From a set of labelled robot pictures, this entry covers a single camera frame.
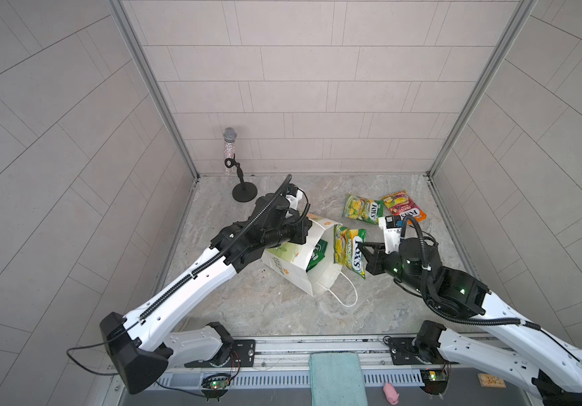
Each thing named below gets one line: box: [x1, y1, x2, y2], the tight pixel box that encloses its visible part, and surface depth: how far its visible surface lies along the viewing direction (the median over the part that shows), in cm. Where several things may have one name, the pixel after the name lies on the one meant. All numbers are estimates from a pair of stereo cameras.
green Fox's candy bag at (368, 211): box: [341, 194, 385, 225], surface depth 104 cm
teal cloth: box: [309, 351, 368, 406], surface depth 68 cm
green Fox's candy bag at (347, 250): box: [333, 224, 368, 280], surface depth 70 cm
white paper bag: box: [261, 214, 343, 297], surface depth 77 cm
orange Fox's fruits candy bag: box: [380, 189, 428, 223], surface depth 104 cm
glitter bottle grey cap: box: [223, 126, 238, 176], surface depth 91 cm
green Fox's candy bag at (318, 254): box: [306, 238, 329, 273], surface depth 87 cm
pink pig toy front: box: [382, 382, 401, 406], surface depth 65 cm
